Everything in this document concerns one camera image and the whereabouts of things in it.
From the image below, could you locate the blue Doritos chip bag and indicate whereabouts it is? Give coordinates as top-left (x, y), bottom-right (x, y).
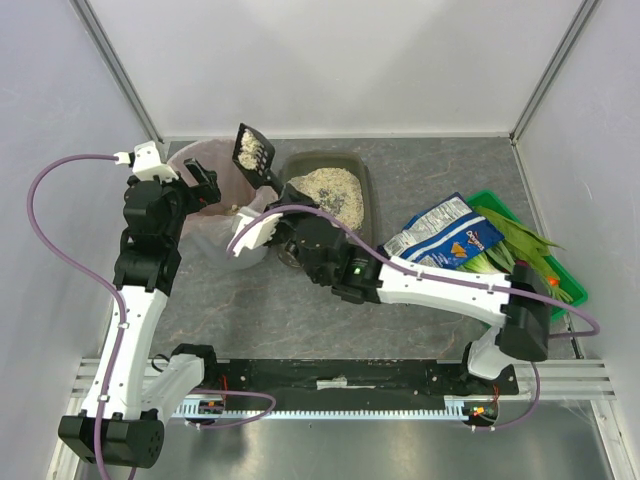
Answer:
top-left (379, 193), bottom-right (504, 270)

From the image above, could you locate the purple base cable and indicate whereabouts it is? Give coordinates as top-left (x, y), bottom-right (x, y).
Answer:
top-left (185, 389), bottom-right (279, 431)

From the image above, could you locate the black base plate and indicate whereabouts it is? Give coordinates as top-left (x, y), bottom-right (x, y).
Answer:
top-left (162, 357), bottom-right (521, 407)

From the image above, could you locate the litter clump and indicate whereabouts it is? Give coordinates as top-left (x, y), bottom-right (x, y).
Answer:
top-left (237, 130), bottom-right (264, 170)

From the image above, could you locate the green leafy vegetable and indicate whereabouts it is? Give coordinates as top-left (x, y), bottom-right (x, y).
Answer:
top-left (474, 206), bottom-right (560, 271)

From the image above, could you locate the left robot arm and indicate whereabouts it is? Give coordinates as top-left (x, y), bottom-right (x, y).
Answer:
top-left (58, 159), bottom-right (221, 468)

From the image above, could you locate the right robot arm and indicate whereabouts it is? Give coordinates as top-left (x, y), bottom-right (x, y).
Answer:
top-left (257, 188), bottom-right (551, 380)

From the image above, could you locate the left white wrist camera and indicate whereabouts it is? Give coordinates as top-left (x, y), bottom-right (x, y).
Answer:
top-left (114, 141), bottom-right (178, 184)

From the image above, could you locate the grey litter box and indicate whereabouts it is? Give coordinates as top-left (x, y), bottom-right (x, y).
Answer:
top-left (280, 150), bottom-right (378, 246)

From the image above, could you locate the grey slotted cable duct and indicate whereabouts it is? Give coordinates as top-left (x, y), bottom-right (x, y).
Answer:
top-left (171, 395), bottom-right (488, 422)

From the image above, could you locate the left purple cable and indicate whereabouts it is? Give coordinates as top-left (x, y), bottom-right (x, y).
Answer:
top-left (27, 153), bottom-right (136, 474)

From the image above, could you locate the black litter scoop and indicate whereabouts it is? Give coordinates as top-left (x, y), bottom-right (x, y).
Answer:
top-left (232, 123), bottom-right (283, 195)

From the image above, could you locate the grey bin with pink bag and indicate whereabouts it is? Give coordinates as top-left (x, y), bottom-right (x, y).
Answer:
top-left (168, 138), bottom-right (278, 271)

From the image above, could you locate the green onion bunch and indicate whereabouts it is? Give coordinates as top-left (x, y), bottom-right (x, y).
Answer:
top-left (457, 249), bottom-right (515, 274)

